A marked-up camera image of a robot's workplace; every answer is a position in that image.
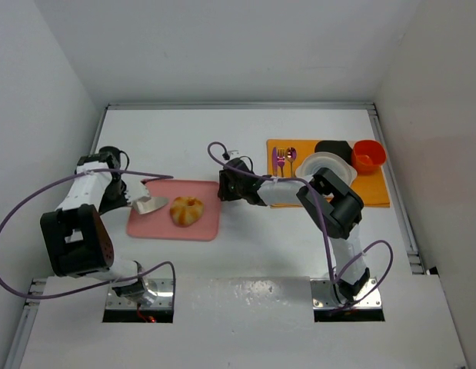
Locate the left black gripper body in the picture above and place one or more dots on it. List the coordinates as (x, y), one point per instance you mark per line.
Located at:
(120, 191)

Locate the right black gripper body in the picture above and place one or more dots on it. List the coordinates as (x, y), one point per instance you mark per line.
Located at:
(223, 186)

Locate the metal cake server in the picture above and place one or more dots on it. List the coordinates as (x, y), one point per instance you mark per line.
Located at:
(149, 204)

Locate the pink rectangular tray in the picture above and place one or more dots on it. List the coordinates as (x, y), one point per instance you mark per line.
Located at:
(159, 225)

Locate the round bread bun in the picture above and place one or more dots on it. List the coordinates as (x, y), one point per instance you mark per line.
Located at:
(185, 211)

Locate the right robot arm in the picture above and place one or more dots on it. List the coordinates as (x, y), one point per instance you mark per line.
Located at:
(332, 205)

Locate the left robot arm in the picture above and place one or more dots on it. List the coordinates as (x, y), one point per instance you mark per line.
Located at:
(76, 239)

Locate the purple knife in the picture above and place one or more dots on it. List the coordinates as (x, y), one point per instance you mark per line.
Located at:
(274, 162)

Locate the purple fork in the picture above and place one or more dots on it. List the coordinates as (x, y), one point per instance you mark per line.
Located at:
(282, 156)

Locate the orange placemat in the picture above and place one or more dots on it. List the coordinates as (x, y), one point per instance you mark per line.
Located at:
(371, 188)

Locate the purple spoon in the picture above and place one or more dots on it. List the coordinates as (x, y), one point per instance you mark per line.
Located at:
(291, 155)

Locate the black coaster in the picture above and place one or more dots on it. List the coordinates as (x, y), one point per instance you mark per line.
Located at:
(340, 148)

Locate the orange square cup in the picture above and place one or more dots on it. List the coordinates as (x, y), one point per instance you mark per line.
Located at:
(368, 156)

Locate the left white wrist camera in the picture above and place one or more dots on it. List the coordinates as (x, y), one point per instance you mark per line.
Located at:
(135, 190)

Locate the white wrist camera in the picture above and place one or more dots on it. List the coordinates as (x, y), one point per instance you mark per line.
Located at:
(135, 190)
(233, 153)

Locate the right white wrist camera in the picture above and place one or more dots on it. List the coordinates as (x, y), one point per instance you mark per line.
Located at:
(233, 153)

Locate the white bowl with handles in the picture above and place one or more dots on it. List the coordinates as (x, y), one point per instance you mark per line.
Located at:
(328, 160)

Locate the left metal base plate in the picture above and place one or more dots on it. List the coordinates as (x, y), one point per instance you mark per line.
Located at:
(148, 294)

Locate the metal base plate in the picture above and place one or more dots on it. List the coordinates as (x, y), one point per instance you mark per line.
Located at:
(325, 297)
(148, 294)

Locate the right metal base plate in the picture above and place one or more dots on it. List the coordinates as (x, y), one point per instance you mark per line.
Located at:
(325, 297)

